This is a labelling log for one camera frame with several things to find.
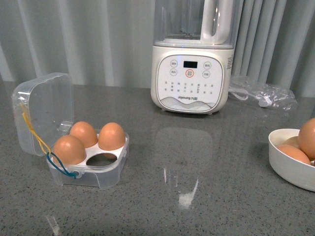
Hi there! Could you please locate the clear plastic egg box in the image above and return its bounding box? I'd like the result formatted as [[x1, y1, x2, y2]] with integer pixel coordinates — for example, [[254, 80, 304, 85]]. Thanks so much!
[[12, 73, 129, 189]]

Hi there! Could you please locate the brown egg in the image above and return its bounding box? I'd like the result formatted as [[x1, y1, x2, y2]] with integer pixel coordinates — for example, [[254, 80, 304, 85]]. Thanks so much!
[[53, 135, 86, 165], [283, 136, 300, 149], [70, 121, 98, 148], [277, 145, 311, 165], [298, 118, 315, 161], [98, 122, 126, 150]]

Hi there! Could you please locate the brown egg in bowl back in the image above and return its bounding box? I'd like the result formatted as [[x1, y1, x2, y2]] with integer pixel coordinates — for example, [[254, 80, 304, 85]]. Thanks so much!
[[283, 136, 300, 149]]

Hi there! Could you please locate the brown egg in bowl front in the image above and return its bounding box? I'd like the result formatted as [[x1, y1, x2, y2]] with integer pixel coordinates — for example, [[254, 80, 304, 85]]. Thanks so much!
[[277, 145, 311, 165]]

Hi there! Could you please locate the white Joyoung blender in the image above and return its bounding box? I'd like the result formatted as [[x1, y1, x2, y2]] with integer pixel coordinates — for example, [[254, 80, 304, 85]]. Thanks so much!
[[151, 0, 242, 114]]

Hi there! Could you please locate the blue rubber band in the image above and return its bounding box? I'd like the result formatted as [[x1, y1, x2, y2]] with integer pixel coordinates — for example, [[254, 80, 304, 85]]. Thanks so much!
[[46, 152, 76, 179]]

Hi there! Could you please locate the clear plastic bag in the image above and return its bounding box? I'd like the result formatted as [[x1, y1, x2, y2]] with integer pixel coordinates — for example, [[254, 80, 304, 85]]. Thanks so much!
[[228, 76, 297, 111]]

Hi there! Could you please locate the yellow rubber band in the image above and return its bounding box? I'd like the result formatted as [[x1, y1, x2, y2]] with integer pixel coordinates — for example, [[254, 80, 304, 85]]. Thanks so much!
[[20, 102, 52, 154]]

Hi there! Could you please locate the white round bowl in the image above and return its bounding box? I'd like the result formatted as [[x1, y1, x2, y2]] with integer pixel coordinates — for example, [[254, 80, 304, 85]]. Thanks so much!
[[268, 128, 315, 192]]

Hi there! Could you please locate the white power cord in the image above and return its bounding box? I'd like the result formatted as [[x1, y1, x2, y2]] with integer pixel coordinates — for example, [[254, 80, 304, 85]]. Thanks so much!
[[229, 88, 269, 108]]

